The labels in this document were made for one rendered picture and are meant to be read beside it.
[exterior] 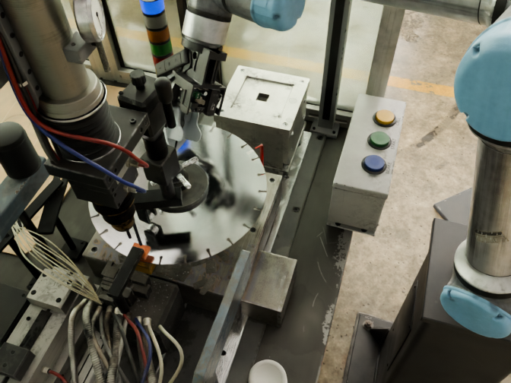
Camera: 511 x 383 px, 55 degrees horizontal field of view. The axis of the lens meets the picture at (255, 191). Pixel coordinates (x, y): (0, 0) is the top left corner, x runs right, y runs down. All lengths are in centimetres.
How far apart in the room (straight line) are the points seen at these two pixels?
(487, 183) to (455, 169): 164
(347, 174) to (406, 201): 115
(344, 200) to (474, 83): 51
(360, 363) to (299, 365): 82
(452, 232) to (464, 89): 62
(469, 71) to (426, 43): 239
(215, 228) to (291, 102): 40
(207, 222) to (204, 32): 32
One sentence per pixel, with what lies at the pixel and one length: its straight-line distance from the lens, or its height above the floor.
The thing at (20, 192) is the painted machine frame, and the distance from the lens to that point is 89.
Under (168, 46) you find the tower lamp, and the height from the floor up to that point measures 105.
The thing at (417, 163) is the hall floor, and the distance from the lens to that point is 230.
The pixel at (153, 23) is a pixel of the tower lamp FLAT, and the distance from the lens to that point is 104.
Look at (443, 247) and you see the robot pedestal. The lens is 114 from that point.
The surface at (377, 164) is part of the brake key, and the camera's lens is 103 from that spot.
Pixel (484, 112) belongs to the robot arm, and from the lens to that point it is 60.
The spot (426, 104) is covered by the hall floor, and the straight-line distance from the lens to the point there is 259.
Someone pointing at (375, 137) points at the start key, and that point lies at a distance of 108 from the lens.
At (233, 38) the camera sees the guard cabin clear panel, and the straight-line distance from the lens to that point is 126.
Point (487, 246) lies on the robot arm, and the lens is 78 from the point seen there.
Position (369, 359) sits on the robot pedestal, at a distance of 179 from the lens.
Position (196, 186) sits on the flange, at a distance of 91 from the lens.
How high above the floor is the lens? 167
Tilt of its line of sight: 52 degrees down
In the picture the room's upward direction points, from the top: 2 degrees counter-clockwise
